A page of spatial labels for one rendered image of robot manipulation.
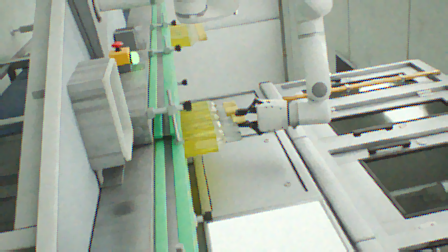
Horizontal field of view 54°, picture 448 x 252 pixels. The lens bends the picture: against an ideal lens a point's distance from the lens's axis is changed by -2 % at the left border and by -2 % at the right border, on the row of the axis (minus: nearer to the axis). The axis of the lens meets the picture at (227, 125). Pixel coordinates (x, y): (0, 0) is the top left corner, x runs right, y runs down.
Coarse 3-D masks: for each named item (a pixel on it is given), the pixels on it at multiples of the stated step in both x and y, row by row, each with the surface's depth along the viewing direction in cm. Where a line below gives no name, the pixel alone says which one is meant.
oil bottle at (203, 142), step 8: (184, 136) 136; (192, 136) 135; (200, 136) 134; (208, 136) 134; (216, 136) 133; (224, 136) 135; (184, 144) 133; (192, 144) 133; (200, 144) 133; (208, 144) 134; (216, 144) 134; (224, 144) 135; (184, 152) 134; (192, 152) 134; (200, 152) 135; (208, 152) 135
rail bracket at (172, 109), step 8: (168, 88) 122; (168, 96) 122; (168, 104) 124; (184, 104) 123; (152, 112) 122; (160, 112) 123; (168, 112) 123; (176, 112) 123; (176, 128) 126; (176, 136) 127; (176, 144) 128
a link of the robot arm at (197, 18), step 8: (208, 0) 135; (216, 0) 132; (224, 0) 132; (232, 0) 132; (208, 8) 133; (216, 8) 133; (224, 8) 133; (232, 8) 134; (176, 16) 133; (184, 16) 130; (192, 16) 130; (200, 16) 131; (208, 16) 132; (216, 16) 133; (224, 16) 135
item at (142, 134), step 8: (136, 112) 124; (144, 112) 123; (136, 120) 123; (144, 120) 123; (136, 128) 123; (144, 128) 124; (136, 136) 125; (144, 136) 125; (152, 136) 127; (136, 144) 126; (144, 144) 126
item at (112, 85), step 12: (108, 72) 100; (108, 84) 98; (120, 84) 115; (108, 96) 100; (120, 96) 116; (120, 108) 117; (120, 120) 119; (120, 132) 103; (132, 132) 120; (120, 144) 105
